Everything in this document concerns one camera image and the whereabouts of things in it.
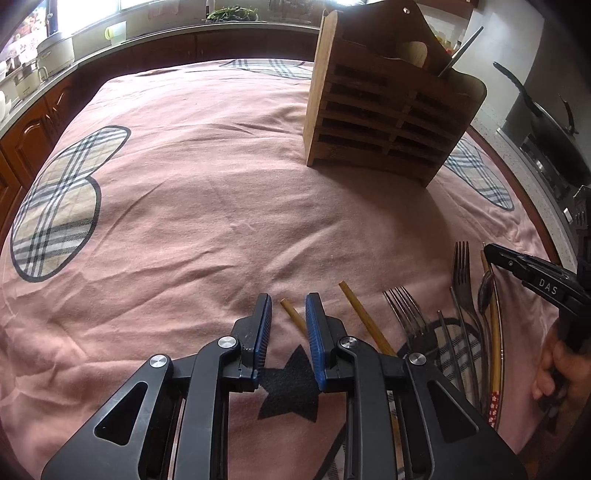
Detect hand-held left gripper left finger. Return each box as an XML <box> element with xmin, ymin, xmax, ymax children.
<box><xmin>41</xmin><ymin>292</ymin><xmax>273</xmax><ymax>480</ymax></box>

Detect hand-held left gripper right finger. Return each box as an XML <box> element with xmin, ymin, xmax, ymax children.
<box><xmin>305</xmin><ymin>292</ymin><xmax>528</xmax><ymax>480</ymax></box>

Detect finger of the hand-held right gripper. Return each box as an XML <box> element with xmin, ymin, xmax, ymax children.
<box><xmin>483</xmin><ymin>243</ymin><xmax>581</xmax><ymax>304</ymax></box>

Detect bamboo chopstick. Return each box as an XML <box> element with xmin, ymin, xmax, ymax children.
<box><xmin>280</xmin><ymin>298</ymin><xmax>307</xmax><ymax>334</ymax></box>
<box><xmin>338</xmin><ymin>281</ymin><xmax>398</xmax><ymax>357</ymax></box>

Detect metal spoon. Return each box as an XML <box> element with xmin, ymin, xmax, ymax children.
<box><xmin>478</xmin><ymin>270</ymin><xmax>498</xmax><ymax>324</ymax></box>

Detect metal fork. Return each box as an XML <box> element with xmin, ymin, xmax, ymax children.
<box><xmin>452</xmin><ymin>241</ymin><xmax>489</xmax><ymax>409</ymax></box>
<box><xmin>382</xmin><ymin>286</ymin><xmax>439</xmax><ymax>365</ymax></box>

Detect wooden utensil holder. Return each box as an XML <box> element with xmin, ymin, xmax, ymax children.
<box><xmin>305</xmin><ymin>0</ymin><xmax>488</xmax><ymax>188</ymax></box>

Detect person's right hand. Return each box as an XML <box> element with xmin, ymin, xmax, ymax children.
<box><xmin>531</xmin><ymin>330</ymin><xmax>591</xmax><ymax>418</ymax></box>

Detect gas stove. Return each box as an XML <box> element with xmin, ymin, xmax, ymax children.
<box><xmin>518</xmin><ymin>134</ymin><xmax>585</xmax><ymax>201</ymax></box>

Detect floral tipped chopstick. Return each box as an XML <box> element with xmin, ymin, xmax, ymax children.
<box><xmin>480</xmin><ymin>249</ymin><xmax>505</xmax><ymax>429</ymax></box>

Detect pink plaid-heart blanket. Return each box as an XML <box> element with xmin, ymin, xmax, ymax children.
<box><xmin>0</xmin><ymin>58</ymin><xmax>568</xmax><ymax>480</ymax></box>

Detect black wok with lid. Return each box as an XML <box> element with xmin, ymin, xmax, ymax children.
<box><xmin>492</xmin><ymin>61</ymin><xmax>591</xmax><ymax>178</ymax></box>

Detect green vegetables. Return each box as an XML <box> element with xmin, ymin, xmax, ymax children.
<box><xmin>205</xmin><ymin>6</ymin><xmax>259</xmax><ymax>23</ymax></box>

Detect pink cloth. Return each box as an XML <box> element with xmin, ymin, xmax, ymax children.
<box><xmin>148</xmin><ymin>2</ymin><xmax>183</xmax><ymax>20</ymax></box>

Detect large white cooker pot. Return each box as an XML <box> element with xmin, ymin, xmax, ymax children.
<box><xmin>37</xmin><ymin>33</ymin><xmax>75</xmax><ymax>77</ymax></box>

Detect small electric steamer pot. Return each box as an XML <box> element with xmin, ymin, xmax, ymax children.
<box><xmin>8</xmin><ymin>60</ymin><xmax>47</xmax><ymax>100</ymax></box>

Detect kitchen window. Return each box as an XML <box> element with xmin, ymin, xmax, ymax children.
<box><xmin>50</xmin><ymin>0</ymin><xmax>324</xmax><ymax>35</ymax></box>

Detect metal utensil handle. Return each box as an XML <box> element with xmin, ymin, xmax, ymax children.
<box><xmin>436</xmin><ymin>25</ymin><xmax>484</xmax><ymax>78</ymax></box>

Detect fruit wall poster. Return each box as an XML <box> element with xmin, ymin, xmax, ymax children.
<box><xmin>0</xmin><ymin>0</ymin><xmax>52</xmax><ymax>65</ymax></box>

